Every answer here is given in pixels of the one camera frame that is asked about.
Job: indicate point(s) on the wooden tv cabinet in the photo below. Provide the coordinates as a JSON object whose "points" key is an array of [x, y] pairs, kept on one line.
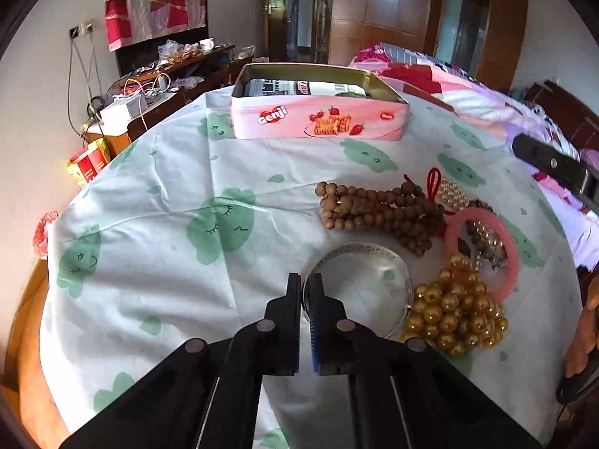
{"points": [[168, 86]]}

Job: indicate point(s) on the white box device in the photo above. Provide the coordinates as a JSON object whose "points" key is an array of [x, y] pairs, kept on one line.
{"points": [[123, 109]]}

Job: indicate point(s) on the white mug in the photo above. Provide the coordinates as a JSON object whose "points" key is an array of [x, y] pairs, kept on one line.
{"points": [[207, 45]]}

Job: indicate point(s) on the bin with red bag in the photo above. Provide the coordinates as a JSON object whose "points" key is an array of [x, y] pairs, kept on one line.
{"points": [[40, 238]]}

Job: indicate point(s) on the white green cloud tablecloth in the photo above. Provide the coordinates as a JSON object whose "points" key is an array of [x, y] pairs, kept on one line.
{"points": [[190, 232]]}

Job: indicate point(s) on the red patchwork tv cover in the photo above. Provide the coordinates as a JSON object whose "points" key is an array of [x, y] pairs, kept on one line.
{"points": [[130, 22]]}

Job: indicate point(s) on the pink biscuit tin box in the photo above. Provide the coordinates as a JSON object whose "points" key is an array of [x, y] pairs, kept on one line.
{"points": [[293, 100]]}

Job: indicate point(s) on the patchwork pink quilt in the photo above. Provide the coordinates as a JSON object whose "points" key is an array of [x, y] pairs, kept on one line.
{"points": [[505, 118]]}

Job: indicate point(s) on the wooden bed headboard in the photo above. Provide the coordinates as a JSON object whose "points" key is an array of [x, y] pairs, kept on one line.
{"points": [[578, 123]]}

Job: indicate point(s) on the wall power socket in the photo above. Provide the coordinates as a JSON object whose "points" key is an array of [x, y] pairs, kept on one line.
{"points": [[81, 30]]}

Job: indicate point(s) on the silver metal bangle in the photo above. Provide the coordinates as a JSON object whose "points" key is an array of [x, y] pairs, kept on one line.
{"points": [[373, 283]]}

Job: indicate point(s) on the wooden wardrobe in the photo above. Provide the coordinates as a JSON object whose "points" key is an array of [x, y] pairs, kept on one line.
{"points": [[484, 37]]}

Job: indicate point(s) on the red yellow carton box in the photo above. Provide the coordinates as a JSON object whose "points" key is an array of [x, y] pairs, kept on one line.
{"points": [[88, 162]]}

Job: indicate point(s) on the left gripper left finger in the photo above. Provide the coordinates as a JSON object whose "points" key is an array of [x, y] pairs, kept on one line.
{"points": [[203, 395]]}

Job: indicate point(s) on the wooden door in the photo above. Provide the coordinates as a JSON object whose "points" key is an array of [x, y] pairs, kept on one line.
{"points": [[275, 29]]}

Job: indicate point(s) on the pink jade bangle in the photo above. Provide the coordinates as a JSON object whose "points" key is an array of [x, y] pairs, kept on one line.
{"points": [[454, 225]]}

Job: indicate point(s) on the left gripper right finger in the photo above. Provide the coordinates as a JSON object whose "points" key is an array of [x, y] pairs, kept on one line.
{"points": [[403, 395]]}

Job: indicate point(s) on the person's right hand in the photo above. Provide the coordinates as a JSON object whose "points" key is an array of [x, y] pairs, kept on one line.
{"points": [[586, 336]]}

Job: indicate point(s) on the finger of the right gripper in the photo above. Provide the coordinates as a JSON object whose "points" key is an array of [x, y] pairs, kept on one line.
{"points": [[578, 177]]}

